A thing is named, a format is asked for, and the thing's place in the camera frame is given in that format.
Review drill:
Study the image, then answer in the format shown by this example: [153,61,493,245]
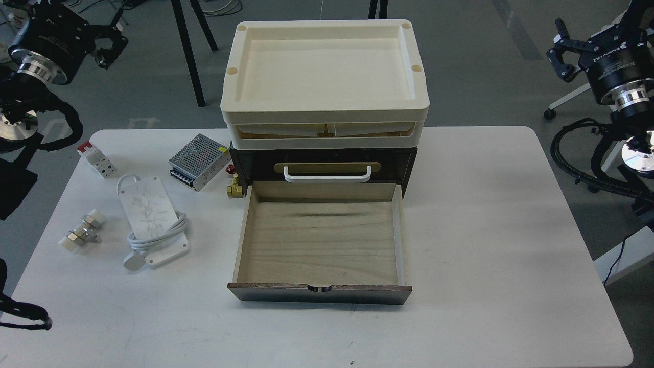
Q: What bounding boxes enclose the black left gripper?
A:
[77,8,128,69]

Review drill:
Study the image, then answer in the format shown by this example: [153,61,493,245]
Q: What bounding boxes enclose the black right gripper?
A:
[546,18,625,82]

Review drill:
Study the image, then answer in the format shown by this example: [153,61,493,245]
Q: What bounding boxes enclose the white power strip with cable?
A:
[116,174,190,271]

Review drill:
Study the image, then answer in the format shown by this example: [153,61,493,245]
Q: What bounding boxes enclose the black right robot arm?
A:
[547,1,653,227]

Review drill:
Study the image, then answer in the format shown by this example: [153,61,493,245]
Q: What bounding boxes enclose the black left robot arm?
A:
[1,1,128,220]

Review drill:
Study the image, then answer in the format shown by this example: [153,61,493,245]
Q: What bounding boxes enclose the black tripod legs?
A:
[171,0,219,107]

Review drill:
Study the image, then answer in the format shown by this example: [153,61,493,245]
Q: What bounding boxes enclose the red white circuit breaker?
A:
[77,141,116,178]

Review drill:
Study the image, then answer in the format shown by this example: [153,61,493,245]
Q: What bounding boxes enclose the metal mesh power supply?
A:
[169,134,230,192]

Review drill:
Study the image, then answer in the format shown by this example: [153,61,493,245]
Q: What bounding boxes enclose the black stand leg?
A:
[367,0,388,19]

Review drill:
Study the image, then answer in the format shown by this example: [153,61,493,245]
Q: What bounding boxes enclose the white brass pipe fitting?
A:
[58,209,107,251]

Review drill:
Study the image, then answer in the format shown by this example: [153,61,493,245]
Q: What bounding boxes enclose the cream plastic stacked tray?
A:
[220,19,430,150]

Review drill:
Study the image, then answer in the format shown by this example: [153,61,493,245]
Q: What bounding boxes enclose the open wooden drawer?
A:
[227,181,412,305]

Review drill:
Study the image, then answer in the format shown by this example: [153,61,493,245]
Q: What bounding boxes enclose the brass valve red handle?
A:
[225,164,245,199]

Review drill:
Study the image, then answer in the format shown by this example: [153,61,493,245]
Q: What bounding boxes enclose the white drawer handle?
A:
[284,165,372,183]

